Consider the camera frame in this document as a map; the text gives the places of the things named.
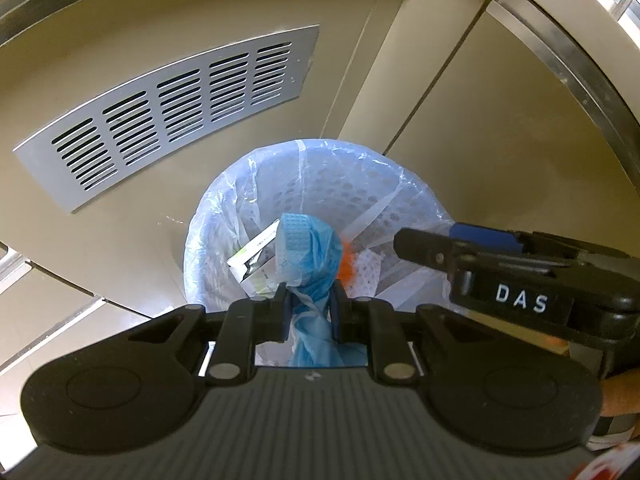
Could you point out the orange mesh net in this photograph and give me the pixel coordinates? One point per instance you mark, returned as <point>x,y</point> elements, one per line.
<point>347,270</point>

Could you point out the white green medicine box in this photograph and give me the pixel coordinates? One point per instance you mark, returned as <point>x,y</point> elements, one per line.
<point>254,265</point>

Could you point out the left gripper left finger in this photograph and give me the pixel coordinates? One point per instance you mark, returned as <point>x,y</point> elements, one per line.
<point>238,331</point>

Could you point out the blue face mask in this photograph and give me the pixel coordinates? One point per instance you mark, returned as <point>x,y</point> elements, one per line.
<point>308,254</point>

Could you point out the person right hand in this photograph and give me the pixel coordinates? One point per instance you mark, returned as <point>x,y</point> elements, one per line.
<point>621,394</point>

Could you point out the white foam fruit net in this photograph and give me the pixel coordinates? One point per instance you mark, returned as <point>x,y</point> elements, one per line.
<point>369,268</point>

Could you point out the blue lined trash bin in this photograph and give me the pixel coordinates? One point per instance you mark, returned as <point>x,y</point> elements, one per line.
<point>327,202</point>

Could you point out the grey cabinet vent grille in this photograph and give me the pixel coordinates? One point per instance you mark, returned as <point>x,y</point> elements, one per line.
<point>108,139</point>

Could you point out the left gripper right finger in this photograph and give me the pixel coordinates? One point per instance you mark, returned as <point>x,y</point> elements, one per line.
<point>385,332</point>

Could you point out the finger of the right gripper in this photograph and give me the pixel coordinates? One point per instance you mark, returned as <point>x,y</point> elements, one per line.
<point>434,251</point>
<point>486,238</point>

